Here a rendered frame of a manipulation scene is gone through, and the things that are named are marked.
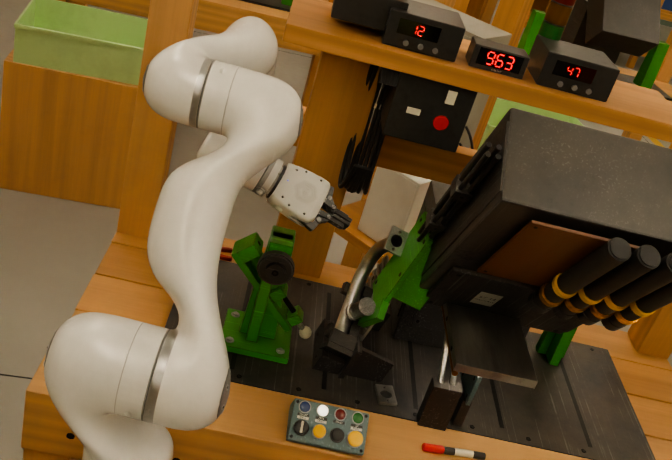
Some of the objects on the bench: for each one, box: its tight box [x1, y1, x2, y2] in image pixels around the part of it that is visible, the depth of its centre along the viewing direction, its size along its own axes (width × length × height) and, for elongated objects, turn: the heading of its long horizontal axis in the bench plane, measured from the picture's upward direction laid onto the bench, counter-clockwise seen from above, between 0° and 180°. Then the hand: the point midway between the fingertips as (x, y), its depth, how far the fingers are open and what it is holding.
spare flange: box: [374, 384, 397, 406], centre depth 167 cm, size 6×4×1 cm
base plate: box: [165, 260, 656, 460], centre depth 182 cm, size 42×110×2 cm, turn 64°
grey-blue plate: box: [451, 372, 482, 427], centre depth 165 cm, size 10×2×14 cm, turn 154°
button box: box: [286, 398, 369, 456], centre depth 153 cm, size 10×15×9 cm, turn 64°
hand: (340, 219), depth 161 cm, fingers closed
